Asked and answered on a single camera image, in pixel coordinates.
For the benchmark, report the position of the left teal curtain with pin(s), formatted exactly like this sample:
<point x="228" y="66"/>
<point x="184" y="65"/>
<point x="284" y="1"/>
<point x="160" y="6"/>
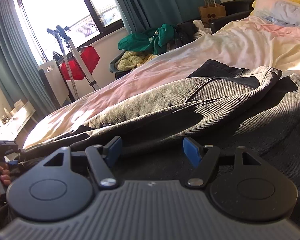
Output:
<point x="19" y="76"/>

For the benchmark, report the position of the brown paper bag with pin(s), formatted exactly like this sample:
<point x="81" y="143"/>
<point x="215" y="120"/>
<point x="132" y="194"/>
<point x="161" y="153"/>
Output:
<point x="210" y="12"/>

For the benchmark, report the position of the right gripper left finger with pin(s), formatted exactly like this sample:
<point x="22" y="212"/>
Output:
<point x="65" y="183"/>

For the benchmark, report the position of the pastel pillow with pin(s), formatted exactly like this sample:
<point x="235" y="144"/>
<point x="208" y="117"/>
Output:
<point x="283" y="11"/>

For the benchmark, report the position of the white garment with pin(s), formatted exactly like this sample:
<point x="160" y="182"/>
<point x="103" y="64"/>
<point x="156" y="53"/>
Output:
<point x="201" y="29"/>

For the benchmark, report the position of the white dresser desk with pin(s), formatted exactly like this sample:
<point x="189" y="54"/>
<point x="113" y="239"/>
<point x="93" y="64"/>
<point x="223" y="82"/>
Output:
<point x="20" y="125"/>

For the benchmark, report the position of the green sweatshirt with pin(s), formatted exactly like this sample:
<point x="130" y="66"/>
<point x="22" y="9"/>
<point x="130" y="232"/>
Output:
<point x="152" y="40"/>

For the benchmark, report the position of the black clothes pile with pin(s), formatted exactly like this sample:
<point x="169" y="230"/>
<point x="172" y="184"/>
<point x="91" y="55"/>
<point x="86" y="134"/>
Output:
<point x="183" y="34"/>

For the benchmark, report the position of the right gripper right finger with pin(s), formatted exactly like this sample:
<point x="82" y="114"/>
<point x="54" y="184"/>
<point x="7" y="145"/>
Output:
<point x="241" y="185"/>

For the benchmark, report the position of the black leather armchair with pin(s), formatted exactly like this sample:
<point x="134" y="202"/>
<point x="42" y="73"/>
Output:
<point x="236" y="10"/>

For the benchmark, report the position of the black framed window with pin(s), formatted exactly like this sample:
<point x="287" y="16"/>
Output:
<point x="87" y="21"/>

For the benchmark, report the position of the pastel tie-dye bed sheet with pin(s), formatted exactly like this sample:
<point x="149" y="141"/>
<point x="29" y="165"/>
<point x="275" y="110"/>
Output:
<point x="248" y="43"/>

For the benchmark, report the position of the teal curtain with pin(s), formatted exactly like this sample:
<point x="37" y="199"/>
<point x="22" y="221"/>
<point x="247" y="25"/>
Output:
<point x="19" y="76"/>
<point x="140" y="15"/>

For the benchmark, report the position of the pale yellow knit garment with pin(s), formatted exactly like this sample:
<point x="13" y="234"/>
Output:
<point x="131" y="60"/>

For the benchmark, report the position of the right teal curtain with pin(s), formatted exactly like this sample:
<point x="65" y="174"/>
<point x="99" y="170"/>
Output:
<point x="140" y="15"/>

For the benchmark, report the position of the silver garment steamer stand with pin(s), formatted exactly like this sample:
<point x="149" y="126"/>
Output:
<point x="76" y="63"/>

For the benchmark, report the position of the black denim pants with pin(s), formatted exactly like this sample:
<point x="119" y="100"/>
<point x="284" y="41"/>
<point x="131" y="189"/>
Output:
<point x="217" y="104"/>

